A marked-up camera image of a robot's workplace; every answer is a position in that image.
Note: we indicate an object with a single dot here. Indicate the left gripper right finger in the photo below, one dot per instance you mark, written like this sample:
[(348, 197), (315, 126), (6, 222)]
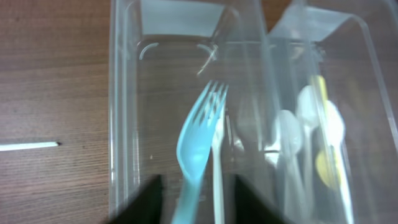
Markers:
[(249, 208)]

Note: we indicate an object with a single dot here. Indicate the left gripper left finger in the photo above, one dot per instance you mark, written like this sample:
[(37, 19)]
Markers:
[(146, 205)]

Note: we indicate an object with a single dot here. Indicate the white fork bent handle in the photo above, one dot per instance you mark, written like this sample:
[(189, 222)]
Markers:
[(218, 194)]

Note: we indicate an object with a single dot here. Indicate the light blue plastic fork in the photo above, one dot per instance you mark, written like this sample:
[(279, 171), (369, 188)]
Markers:
[(193, 148)]

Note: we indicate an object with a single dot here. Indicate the white spoon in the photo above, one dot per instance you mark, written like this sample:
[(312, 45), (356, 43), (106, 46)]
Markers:
[(307, 114), (291, 140), (335, 135)]

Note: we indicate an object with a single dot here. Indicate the yellow plastic spoon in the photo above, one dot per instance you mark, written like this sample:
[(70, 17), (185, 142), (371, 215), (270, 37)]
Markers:
[(325, 155)]

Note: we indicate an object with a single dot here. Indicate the white fork straight handle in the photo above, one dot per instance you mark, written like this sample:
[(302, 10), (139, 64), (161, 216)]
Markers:
[(24, 146)]

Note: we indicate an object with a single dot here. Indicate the right clear plastic container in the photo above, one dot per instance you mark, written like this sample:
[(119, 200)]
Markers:
[(353, 46)]

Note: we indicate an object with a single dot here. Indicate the clear plastic container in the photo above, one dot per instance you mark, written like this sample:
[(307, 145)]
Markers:
[(353, 46), (162, 54)]

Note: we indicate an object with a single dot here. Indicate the left clear plastic container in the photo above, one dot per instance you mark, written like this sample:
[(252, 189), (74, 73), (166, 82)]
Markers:
[(162, 54)]

